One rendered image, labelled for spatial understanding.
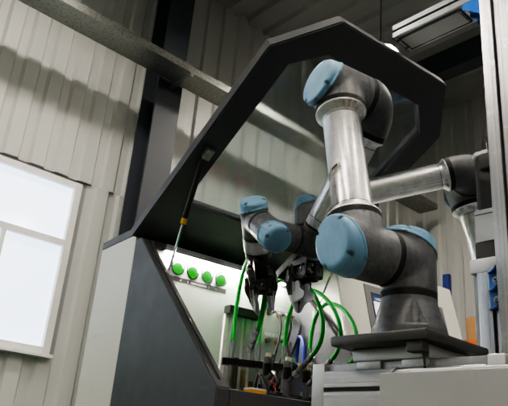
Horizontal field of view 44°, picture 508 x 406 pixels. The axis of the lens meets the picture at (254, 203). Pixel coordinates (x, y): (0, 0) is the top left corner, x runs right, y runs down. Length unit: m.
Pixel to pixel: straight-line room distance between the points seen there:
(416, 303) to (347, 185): 0.27
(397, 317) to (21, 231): 4.92
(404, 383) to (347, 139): 0.54
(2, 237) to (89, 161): 1.18
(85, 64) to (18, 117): 0.99
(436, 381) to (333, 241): 0.34
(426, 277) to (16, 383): 4.82
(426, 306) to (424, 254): 0.11
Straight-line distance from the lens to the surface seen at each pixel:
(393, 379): 1.11
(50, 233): 6.11
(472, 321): 7.78
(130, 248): 2.20
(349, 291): 2.37
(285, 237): 1.56
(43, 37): 6.71
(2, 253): 5.90
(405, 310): 1.28
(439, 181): 1.86
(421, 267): 1.32
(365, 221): 1.26
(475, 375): 1.04
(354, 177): 1.32
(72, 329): 6.05
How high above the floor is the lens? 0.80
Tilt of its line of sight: 22 degrees up
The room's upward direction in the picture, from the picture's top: 5 degrees clockwise
